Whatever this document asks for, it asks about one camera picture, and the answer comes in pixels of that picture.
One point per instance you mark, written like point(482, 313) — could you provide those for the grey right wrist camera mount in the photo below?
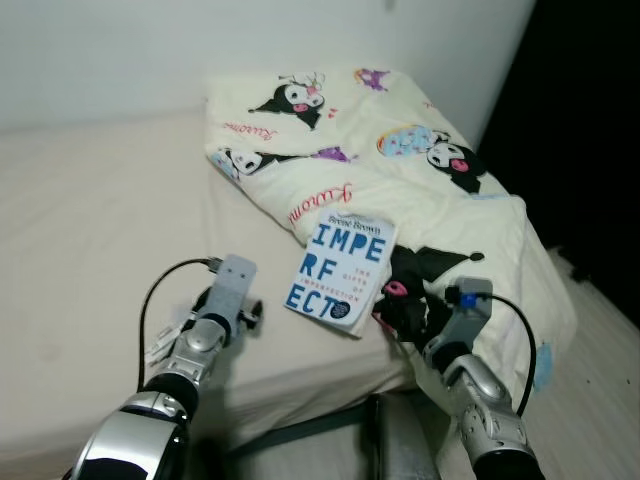
point(470, 310)

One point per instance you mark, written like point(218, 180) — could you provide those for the cream cartoon print blanket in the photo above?
point(400, 180)

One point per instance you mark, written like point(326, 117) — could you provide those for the grey robot leg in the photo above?
point(405, 445)

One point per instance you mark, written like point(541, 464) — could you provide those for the teal upholstered bed frame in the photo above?
point(300, 425)

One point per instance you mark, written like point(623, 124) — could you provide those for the mattress with cream sheet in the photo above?
point(90, 230)

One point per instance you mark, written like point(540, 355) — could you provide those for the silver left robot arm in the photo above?
point(185, 355)

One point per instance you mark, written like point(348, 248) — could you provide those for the white book with blue letters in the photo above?
point(335, 275)

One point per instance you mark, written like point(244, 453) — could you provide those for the black cabinet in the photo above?
point(580, 120)

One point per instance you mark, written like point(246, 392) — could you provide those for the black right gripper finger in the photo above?
point(392, 320)

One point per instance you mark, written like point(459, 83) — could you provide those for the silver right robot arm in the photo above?
point(480, 400)

